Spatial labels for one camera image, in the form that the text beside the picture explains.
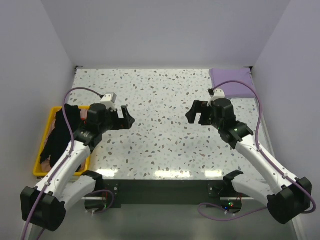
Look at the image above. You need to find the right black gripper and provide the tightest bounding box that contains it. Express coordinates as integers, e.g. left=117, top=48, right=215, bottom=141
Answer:
left=185, top=100, right=223, bottom=130

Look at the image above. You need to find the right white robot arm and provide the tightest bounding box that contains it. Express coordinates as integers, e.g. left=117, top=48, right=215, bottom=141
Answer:
left=185, top=98, right=317, bottom=224

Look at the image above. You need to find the folded purple t-shirt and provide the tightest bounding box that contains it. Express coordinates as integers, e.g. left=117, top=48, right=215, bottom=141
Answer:
left=209, top=67, right=255, bottom=98

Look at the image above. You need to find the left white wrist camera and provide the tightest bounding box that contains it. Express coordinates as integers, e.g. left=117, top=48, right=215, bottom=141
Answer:
left=99, top=92, right=117, bottom=111

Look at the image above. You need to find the black t-shirt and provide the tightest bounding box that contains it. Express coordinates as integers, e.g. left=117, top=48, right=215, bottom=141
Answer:
left=40, top=104, right=82, bottom=168

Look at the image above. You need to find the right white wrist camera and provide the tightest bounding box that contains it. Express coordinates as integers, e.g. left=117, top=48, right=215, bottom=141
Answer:
left=208, top=88, right=226, bottom=102

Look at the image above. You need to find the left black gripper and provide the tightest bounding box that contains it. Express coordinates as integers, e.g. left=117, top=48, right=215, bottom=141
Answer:
left=99, top=105, right=134, bottom=134

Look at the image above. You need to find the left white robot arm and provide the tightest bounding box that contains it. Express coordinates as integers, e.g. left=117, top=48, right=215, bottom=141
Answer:
left=20, top=103, right=135, bottom=232

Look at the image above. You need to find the yellow plastic bin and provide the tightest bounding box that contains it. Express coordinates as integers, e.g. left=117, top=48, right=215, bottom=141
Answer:
left=32, top=105, right=92, bottom=177

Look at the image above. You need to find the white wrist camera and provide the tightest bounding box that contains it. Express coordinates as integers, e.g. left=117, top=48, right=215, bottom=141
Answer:
left=208, top=88, right=226, bottom=102
left=99, top=92, right=117, bottom=111

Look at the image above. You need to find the pink printed t-shirt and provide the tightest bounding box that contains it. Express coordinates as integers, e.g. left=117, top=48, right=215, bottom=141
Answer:
left=32, top=106, right=91, bottom=177

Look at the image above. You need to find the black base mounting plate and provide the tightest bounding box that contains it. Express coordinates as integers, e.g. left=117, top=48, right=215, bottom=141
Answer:
left=84, top=179, right=246, bottom=211

